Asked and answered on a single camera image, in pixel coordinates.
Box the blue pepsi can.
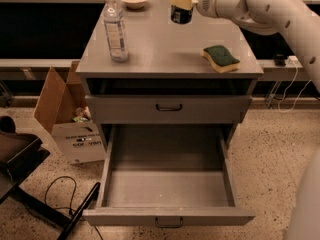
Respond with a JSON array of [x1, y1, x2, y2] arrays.
[[171, 6, 193, 24]]

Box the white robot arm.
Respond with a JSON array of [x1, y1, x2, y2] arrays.
[[169, 0, 320, 240]]

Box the grey drawer cabinet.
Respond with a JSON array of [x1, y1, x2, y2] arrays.
[[77, 0, 263, 141]]

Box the closed grey top drawer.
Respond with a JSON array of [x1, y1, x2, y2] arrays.
[[86, 95, 252, 124]]

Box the open grey middle drawer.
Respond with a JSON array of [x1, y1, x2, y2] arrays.
[[84, 125, 255, 228]]

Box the green yellow sponge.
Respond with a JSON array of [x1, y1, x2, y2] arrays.
[[201, 45, 240, 73]]

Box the clear plastic water bottle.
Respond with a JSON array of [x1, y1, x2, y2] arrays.
[[103, 0, 129, 62]]

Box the black charger block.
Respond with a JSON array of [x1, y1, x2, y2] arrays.
[[273, 54, 286, 66]]

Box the white power adapter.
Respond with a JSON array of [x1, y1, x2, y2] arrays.
[[287, 55, 299, 65]]

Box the open cardboard box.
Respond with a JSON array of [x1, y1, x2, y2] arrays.
[[34, 61, 104, 164]]

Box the black chair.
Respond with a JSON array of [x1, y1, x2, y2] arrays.
[[0, 115, 101, 240]]

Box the white cable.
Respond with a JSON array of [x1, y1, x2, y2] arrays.
[[276, 63, 313, 114]]

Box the black floor cable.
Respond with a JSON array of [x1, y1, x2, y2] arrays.
[[43, 175, 104, 240]]

